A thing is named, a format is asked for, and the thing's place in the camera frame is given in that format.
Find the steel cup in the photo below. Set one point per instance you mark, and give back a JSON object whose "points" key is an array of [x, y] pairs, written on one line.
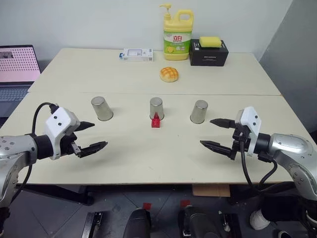
{"points": [[156, 105], [102, 109], [198, 111]]}

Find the dark rounded shape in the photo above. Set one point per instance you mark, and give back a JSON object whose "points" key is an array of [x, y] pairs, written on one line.
{"points": [[198, 223], [137, 223]]}

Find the white flat carton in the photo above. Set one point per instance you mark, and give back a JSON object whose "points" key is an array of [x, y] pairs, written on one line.
{"points": [[137, 55]]}

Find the grey laptop with pink screen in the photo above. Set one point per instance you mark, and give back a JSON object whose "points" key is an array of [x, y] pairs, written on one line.
{"points": [[17, 64]]}

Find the black cardboard box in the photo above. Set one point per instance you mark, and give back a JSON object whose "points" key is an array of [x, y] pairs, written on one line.
{"points": [[209, 57]]}

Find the white shoe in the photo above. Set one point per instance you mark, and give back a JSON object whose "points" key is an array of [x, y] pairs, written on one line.
{"points": [[258, 219]]}

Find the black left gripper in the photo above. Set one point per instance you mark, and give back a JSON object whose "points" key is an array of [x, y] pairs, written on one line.
{"points": [[68, 145]]}

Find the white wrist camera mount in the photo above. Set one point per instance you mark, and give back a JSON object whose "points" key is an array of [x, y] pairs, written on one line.
{"points": [[58, 119], [252, 119]]}

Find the brown cardboard piece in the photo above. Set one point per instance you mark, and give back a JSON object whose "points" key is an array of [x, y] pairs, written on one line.
{"points": [[210, 191]]}

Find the yellow dish soap pump bottle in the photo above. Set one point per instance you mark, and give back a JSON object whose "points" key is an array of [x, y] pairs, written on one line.
{"points": [[177, 32]]}

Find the metal floor bracket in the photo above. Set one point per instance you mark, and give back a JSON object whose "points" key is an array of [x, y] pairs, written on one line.
{"points": [[91, 224]]}

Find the yellow sponge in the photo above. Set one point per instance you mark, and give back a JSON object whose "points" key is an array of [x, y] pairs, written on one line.
{"points": [[210, 42]]}

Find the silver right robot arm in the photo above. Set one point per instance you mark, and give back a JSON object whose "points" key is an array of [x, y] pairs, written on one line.
{"points": [[287, 146]]}

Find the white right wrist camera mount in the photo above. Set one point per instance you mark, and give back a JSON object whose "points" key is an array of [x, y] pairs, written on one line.
{"points": [[252, 119]]}

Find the black table leg frame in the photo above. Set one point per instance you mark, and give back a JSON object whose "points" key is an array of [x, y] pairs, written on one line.
{"points": [[62, 194]]}

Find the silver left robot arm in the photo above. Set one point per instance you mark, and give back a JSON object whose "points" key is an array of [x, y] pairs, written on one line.
{"points": [[15, 146]]}

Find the small red plastic block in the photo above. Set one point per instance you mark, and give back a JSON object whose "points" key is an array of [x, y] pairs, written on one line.
{"points": [[155, 122]]}

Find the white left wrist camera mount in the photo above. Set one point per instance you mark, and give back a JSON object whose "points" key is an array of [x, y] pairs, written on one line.
{"points": [[58, 119]]}

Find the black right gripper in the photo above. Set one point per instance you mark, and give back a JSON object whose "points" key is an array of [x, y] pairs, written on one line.
{"points": [[239, 142]]}

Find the golden bread bun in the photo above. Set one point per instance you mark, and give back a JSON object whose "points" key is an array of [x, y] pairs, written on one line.
{"points": [[169, 75]]}

